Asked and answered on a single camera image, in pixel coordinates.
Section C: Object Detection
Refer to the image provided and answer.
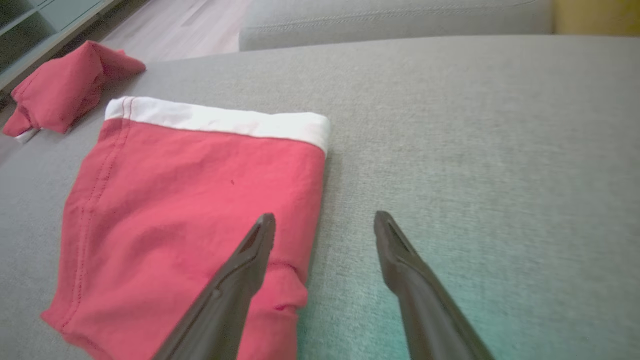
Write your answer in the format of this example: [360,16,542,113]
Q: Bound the red basketball jersey white sleeves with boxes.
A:
[1,40,147,144]

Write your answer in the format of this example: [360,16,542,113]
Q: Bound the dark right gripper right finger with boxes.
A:
[373,210,497,360]

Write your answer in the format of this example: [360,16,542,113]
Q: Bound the yellow sofa cushion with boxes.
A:
[552,0,640,37]

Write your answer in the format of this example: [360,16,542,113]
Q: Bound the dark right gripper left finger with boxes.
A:
[152,212,277,360]

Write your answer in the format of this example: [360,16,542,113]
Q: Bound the grey sofa seat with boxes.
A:
[0,35,640,360]

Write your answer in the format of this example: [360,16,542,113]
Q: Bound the pale green shelf cabinet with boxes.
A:
[0,0,124,97]

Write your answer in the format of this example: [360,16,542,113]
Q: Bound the grey sofa cushion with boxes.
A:
[238,0,554,52]

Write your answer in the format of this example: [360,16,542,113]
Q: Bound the red shorts white waistband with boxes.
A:
[40,96,331,360]

